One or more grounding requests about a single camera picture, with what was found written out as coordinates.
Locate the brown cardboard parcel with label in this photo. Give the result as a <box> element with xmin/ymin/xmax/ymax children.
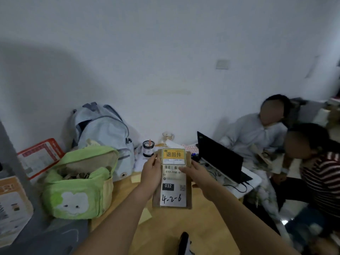
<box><xmin>152</xmin><ymin>148</ymin><xmax>193</xmax><ymax>210</ymax></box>

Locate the green plush backpack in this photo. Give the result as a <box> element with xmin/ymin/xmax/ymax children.
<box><xmin>41</xmin><ymin>142</ymin><xmax>119</xmax><ymax>221</ymax></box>

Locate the black laptop cable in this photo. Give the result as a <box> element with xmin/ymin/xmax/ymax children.
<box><xmin>207</xmin><ymin>170</ymin><xmax>256</xmax><ymax>194</ymax></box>

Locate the white paper sheet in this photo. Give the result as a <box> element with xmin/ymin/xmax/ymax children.
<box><xmin>134</xmin><ymin>146</ymin><xmax>163</xmax><ymax>172</ymax></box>

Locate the red grid sticker sheet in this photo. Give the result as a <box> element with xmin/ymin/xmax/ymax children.
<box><xmin>180</xmin><ymin>144</ymin><xmax>199</xmax><ymax>155</ymax></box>

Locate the light blue backpack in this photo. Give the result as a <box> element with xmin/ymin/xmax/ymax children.
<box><xmin>70</xmin><ymin>102</ymin><xmax>136</xmax><ymax>181</ymax></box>

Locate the yellow return sticker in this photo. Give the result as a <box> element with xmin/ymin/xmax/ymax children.
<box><xmin>161</xmin><ymin>148</ymin><xmax>187</xmax><ymax>166</ymax></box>

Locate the orange and white instruction sign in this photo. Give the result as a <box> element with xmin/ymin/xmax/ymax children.
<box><xmin>0</xmin><ymin>175</ymin><xmax>34</xmax><ymax>248</ymax></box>

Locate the black laptop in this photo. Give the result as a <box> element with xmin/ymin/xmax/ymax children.
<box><xmin>197</xmin><ymin>131</ymin><xmax>254</xmax><ymax>185</ymax></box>

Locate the clear glass cup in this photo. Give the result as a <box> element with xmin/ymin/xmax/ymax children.
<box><xmin>162</xmin><ymin>132</ymin><xmax>175</xmax><ymax>147</ymax></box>

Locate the person's left hand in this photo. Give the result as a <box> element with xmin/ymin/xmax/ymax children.
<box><xmin>138</xmin><ymin>154</ymin><xmax>163</xmax><ymax>199</ymax></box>

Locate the person's right forearm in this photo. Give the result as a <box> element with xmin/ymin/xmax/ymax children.
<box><xmin>204</xmin><ymin>187</ymin><xmax>301</xmax><ymax>255</ymax></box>

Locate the red and white sign board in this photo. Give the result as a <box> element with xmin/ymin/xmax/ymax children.
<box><xmin>17</xmin><ymin>138</ymin><xmax>66</xmax><ymax>181</ymax></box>

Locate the black and white pen cup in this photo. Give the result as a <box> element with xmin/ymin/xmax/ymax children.
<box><xmin>142</xmin><ymin>139</ymin><xmax>155</xmax><ymax>158</ymax></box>

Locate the white and black barcode scanner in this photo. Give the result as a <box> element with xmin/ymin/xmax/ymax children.
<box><xmin>177</xmin><ymin>232</ymin><xmax>192</xmax><ymax>255</ymax></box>

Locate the person's right hand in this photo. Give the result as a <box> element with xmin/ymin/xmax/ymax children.
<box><xmin>178</xmin><ymin>159</ymin><xmax>222</xmax><ymax>201</ymax></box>

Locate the grey floral bedding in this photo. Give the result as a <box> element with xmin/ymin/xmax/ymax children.
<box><xmin>244</xmin><ymin>156</ymin><xmax>296</xmax><ymax>248</ymax></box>

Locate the person's left forearm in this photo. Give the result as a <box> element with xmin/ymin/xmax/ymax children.
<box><xmin>73</xmin><ymin>186</ymin><xmax>154</xmax><ymax>255</ymax></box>

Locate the grey parcel scanning kiosk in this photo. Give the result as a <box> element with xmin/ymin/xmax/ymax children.
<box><xmin>0</xmin><ymin>120</ymin><xmax>90</xmax><ymax>255</ymax></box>

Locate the white wall switch plate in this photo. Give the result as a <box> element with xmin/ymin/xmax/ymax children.
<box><xmin>215</xmin><ymin>58</ymin><xmax>231</xmax><ymax>70</ymax></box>

